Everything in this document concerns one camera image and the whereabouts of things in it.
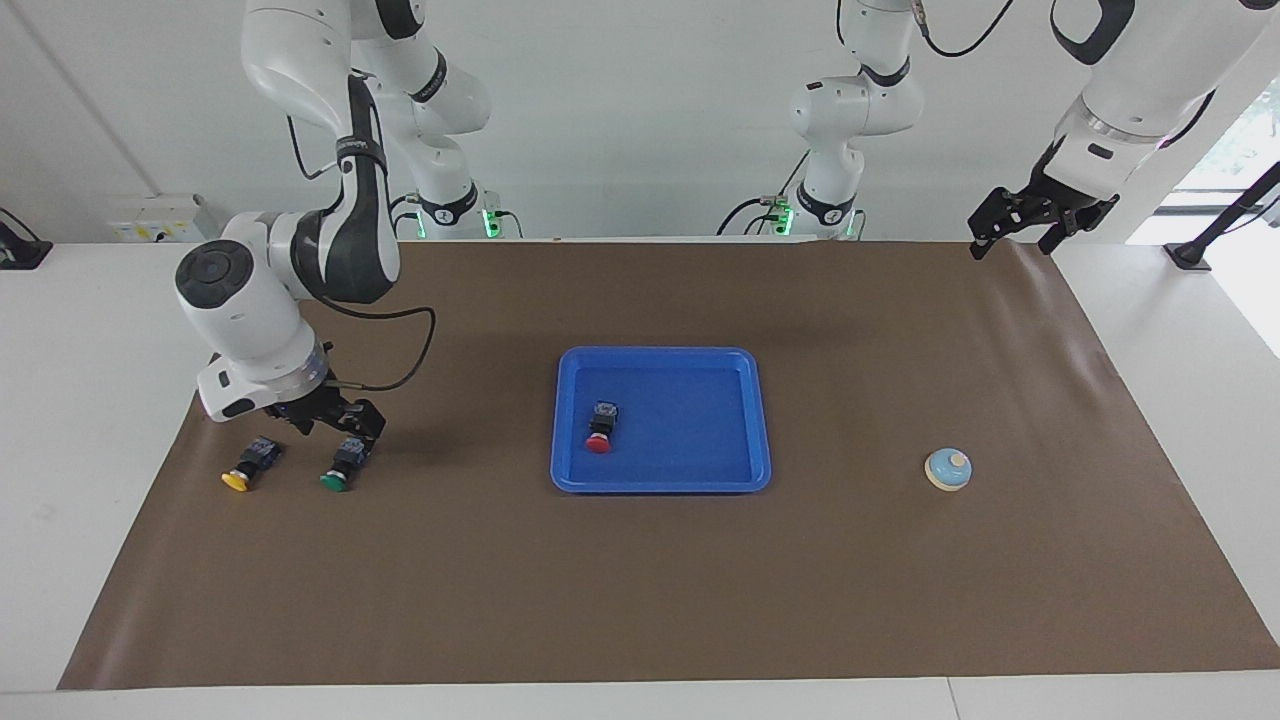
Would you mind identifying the round blue cream knob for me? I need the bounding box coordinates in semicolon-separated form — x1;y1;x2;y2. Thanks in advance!
924;447;974;493

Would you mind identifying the black camera stand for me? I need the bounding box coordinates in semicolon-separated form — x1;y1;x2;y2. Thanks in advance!
1163;160;1280;271

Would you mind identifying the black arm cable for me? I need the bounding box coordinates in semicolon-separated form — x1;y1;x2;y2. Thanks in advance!
287;112;438;393
912;0;1019;59

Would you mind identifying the brown table mat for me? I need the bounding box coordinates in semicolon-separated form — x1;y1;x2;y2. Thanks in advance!
57;239;1280;691

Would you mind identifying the yellow push button switch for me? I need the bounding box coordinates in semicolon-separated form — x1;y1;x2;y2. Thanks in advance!
221;436;283;493

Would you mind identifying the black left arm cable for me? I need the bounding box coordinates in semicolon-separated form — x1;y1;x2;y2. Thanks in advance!
912;0;1019;59

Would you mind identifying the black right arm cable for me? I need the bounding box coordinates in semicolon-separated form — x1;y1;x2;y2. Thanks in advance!
287;112;438;393

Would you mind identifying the bright window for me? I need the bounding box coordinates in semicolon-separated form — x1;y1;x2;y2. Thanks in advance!
1165;75;1280;216

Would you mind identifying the blue plastic tray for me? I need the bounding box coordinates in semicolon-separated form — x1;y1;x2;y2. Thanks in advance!
549;346;773;495

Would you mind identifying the white wall socket box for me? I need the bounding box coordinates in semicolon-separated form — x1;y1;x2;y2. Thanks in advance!
108;193;223;244

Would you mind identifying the black table clamp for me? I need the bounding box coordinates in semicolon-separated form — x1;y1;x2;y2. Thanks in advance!
0;208;53;271

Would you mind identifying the red push button switch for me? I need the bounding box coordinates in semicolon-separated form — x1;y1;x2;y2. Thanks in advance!
585;401;621;456

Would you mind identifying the green push button switch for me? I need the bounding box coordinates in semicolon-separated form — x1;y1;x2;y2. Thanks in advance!
319;440;374;493

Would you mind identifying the black left base cable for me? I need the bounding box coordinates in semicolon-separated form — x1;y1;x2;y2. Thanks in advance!
716;148;813;237

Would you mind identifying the black right base cable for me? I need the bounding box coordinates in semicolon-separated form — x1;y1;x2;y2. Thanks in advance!
385;193;426;241

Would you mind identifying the black base cable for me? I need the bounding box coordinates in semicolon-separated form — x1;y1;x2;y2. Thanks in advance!
385;193;426;241
716;148;813;237

